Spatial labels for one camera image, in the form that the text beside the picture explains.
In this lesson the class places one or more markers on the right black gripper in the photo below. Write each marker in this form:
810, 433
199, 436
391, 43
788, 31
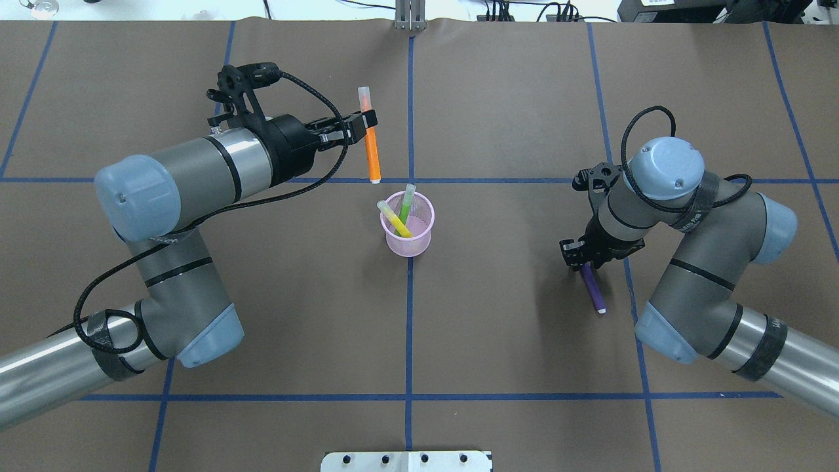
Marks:
598, 240

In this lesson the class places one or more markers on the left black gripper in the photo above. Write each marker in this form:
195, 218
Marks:
286, 145

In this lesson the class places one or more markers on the purple highlighter pen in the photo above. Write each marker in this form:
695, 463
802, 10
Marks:
593, 289

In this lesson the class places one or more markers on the orange highlighter pen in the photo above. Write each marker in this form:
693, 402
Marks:
370, 140

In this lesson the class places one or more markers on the green highlighter pen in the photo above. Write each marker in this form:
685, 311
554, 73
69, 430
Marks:
406, 203

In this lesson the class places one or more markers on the yellow highlighter pen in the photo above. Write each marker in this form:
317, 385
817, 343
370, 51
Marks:
393, 218

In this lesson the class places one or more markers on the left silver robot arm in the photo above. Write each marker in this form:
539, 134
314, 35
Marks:
167, 300

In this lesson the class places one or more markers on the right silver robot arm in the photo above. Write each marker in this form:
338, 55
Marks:
725, 228

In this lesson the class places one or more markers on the pink mesh pen holder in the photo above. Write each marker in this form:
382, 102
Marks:
420, 222

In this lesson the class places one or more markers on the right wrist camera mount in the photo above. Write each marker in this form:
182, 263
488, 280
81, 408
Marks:
596, 182

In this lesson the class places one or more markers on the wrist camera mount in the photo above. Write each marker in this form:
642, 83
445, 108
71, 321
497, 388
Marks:
236, 92
596, 182

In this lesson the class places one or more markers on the aluminium frame post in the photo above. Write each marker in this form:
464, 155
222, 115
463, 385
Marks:
410, 15

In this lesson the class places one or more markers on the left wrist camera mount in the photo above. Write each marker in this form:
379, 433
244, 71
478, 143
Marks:
236, 92

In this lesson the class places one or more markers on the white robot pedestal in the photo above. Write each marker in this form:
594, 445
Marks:
428, 460

